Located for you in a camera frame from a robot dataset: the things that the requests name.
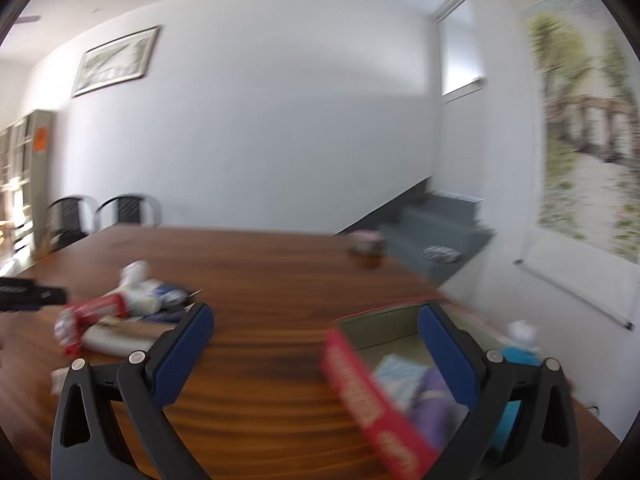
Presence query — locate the red white snack packet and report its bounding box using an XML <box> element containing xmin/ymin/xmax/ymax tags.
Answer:
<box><xmin>53</xmin><ymin>292</ymin><xmax>128</xmax><ymax>356</ymax></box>

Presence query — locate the teal Curel drawstring pouch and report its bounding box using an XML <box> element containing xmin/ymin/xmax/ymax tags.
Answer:
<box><xmin>491</xmin><ymin>320</ymin><xmax>540</xmax><ymax>452</ymax></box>

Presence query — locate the purple trash bag roll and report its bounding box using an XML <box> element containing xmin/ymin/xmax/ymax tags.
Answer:
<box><xmin>409</xmin><ymin>367</ymin><xmax>469</xmax><ymax>452</ymax></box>

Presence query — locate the white bandage roll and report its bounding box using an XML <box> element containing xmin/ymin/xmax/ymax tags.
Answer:
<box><xmin>51</xmin><ymin>367</ymin><xmax>70</xmax><ymax>396</ymax></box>

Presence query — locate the black metal chair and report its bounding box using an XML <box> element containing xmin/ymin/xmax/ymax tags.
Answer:
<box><xmin>47</xmin><ymin>195</ymin><xmax>98</xmax><ymax>252</ymax></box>
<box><xmin>93</xmin><ymin>194</ymin><xmax>162</xmax><ymax>232</ymax></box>

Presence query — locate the white crumpled plastic bag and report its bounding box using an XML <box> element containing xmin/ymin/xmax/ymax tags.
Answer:
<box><xmin>118</xmin><ymin>260</ymin><xmax>149</xmax><ymax>289</ymax></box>

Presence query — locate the blue white cream tube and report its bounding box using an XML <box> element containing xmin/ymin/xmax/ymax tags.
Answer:
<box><xmin>128</xmin><ymin>278</ymin><xmax>192</xmax><ymax>312</ymax></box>

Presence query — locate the beige storage cabinet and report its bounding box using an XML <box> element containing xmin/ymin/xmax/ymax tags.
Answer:
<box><xmin>1</xmin><ymin>110</ymin><xmax>54</xmax><ymax>254</ymax></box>

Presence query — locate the red storage box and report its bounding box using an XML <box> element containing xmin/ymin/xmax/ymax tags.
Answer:
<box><xmin>322</xmin><ymin>301</ymin><xmax>512</xmax><ymax>479</ymax></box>

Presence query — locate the foil tray on stairs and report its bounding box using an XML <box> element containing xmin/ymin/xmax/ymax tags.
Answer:
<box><xmin>423</xmin><ymin>245</ymin><xmax>461</xmax><ymax>264</ymax></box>

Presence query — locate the grey staircase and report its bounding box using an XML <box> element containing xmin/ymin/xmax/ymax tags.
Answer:
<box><xmin>340</xmin><ymin>178</ymin><xmax>495</xmax><ymax>286</ymax></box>

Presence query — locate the card deck on table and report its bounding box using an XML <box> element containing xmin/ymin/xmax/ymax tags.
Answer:
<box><xmin>347</xmin><ymin>230</ymin><xmax>386</xmax><ymax>257</ymax></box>

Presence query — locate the hanging scroll painting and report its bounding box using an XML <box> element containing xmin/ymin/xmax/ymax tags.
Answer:
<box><xmin>511</xmin><ymin>0</ymin><xmax>639</xmax><ymax>330</ymax></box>

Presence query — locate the framed wall painting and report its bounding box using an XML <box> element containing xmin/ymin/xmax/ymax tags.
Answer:
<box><xmin>72</xmin><ymin>26</ymin><xmax>162</xmax><ymax>98</ymax></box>

